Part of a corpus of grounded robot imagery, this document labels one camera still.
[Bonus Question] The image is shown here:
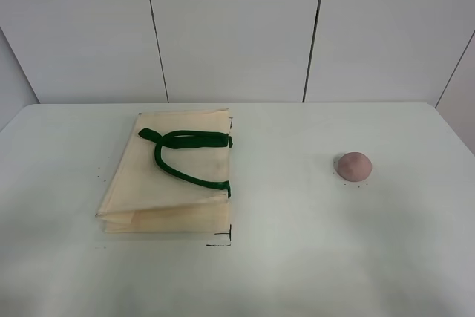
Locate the pink peach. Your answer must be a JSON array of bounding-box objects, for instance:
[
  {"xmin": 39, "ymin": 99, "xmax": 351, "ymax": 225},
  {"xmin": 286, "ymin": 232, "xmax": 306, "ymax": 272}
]
[{"xmin": 332, "ymin": 151, "xmax": 373, "ymax": 183}]

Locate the cream linen bag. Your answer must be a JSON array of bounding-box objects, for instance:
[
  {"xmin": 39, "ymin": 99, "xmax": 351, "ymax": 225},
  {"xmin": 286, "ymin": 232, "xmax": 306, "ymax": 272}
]
[{"xmin": 96, "ymin": 109, "xmax": 232, "ymax": 235}]

